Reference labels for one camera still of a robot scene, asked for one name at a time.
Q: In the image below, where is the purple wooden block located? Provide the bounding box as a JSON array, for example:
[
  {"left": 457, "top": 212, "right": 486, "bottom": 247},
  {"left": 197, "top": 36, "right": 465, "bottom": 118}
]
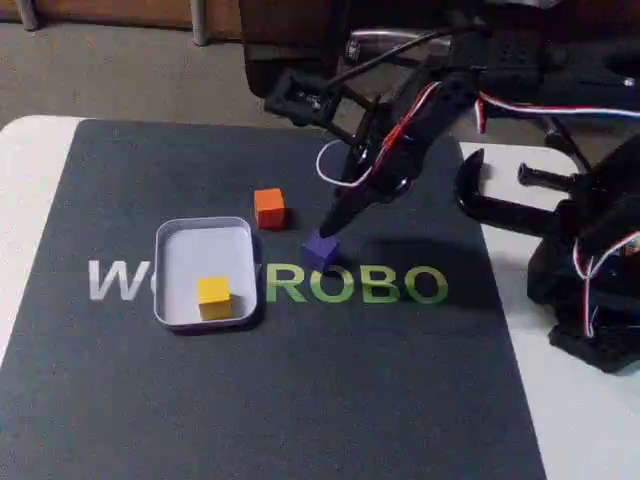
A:
[{"left": 301, "top": 229, "right": 342, "bottom": 274}]

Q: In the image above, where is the orange-red wooden block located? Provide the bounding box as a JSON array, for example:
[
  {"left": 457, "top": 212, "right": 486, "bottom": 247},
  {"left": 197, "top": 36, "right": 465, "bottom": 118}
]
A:
[{"left": 253, "top": 188, "right": 287, "bottom": 231}]

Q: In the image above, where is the yellow wooden block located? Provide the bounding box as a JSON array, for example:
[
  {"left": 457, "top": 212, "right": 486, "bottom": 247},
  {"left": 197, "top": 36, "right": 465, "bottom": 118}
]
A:
[{"left": 196, "top": 275, "right": 234, "bottom": 321}]

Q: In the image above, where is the white rounded tray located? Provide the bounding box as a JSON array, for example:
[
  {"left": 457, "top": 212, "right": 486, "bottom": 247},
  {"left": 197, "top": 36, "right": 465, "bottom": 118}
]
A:
[{"left": 153, "top": 215, "right": 265, "bottom": 336}]

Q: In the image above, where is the black table clamp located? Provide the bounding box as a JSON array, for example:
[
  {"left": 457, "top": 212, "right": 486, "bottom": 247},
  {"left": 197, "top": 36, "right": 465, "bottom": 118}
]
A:
[{"left": 452, "top": 147, "right": 589, "bottom": 229}]

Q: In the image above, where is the chrome office chair base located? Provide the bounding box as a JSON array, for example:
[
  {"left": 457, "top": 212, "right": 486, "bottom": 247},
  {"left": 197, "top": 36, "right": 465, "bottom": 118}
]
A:
[{"left": 347, "top": 27, "right": 451, "bottom": 66}]

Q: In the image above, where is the dark brown box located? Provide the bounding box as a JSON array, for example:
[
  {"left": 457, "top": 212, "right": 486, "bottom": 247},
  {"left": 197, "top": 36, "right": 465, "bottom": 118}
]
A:
[{"left": 239, "top": 0, "right": 346, "bottom": 97}]

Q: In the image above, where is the dark mat with logo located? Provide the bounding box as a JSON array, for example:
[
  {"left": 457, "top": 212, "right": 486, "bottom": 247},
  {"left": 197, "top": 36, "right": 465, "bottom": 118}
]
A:
[{"left": 0, "top": 118, "right": 549, "bottom": 480}]

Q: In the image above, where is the grey metal leg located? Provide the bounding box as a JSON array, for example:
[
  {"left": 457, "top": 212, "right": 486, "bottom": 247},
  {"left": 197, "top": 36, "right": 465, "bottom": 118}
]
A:
[
  {"left": 18, "top": 0, "right": 40, "bottom": 31},
  {"left": 191, "top": 0, "right": 211, "bottom": 47}
]

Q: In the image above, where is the brown wooden panel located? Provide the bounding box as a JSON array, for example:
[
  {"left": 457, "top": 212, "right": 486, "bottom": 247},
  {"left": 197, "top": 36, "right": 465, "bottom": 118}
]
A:
[{"left": 0, "top": 0, "right": 241, "bottom": 29}]

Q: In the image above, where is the red white gripper wire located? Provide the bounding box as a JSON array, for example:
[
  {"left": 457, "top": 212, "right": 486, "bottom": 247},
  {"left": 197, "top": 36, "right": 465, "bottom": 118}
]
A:
[{"left": 379, "top": 82, "right": 441, "bottom": 171}]

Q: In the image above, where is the thin white wire loop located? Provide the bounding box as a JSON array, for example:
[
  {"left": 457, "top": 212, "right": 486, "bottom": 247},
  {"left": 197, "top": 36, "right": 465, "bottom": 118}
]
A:
[{"left": 316, "top": 139, "right": 374, "bottom": 188}]

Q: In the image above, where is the black camera mount frame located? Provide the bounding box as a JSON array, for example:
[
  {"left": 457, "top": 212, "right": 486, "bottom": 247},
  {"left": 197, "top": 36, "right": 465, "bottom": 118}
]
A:
[{"left": 263, "top": 67, "right": 384, "bottom": 151}]

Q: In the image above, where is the black camera cable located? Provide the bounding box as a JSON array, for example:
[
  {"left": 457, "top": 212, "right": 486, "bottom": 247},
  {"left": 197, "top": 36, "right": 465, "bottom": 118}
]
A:
[{"left": 324, "top": 22, "right": 481, "bottom": 89}]

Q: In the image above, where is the red white blue ribbon cable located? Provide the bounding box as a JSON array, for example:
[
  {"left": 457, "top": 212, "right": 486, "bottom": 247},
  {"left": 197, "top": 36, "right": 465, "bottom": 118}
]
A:
[{"left": 472, "top": 89, "right": 640, "bottom": 337}]

